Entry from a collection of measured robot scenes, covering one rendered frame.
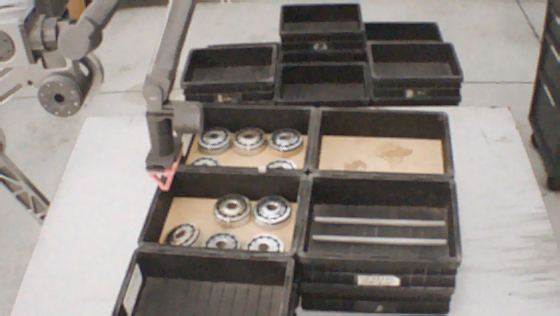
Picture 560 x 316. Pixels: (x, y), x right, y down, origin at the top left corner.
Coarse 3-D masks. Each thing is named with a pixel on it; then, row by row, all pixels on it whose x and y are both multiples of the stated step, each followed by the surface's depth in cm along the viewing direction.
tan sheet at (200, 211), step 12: (180, 204) 187; (192, 204) 187; (204, 204) 186; (252, 204) 185; (168, 216) 184; (180, 216) 183; (192, 216) 183; (204, 216) 183; (252, 216) 182; (168, 228) 180; (204, 228) 179; (216, 228) 179; (240, 228) 178; (252, 228) 178; (288, 228) 177; (288, 240) 174
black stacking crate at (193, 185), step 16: (176, 176) 184; (192, 176) 183; (208, 176) 183; (224, 176) 182; (240, 176) 181; (256, 176) 180; (176, 192) 188; (192, 192) 187; (208, 192) 187; (224, 192) 186; (240, 192) 185; (256, 192) 184; (272, 192) 183; (288, 192) 183; (160, 208) 177; (160, 224) 178; (144, 240) 165
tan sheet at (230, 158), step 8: (232, 136) 209; (304, 136) 207; (232, 144) 206; (304, 144) 204; (192, 152) 204; (200, 152) 204; (232, 152) 203; (264, 152) 202; (304, 152) 201; (192, 160) 202; (224, 160) 201; (232, 160) 200; (240, 160) 200; (248, 160) 200; (256, 160) 200; (264, 160) 199; (272, 160) 199; (288, 160) 199; (296, 160) 198
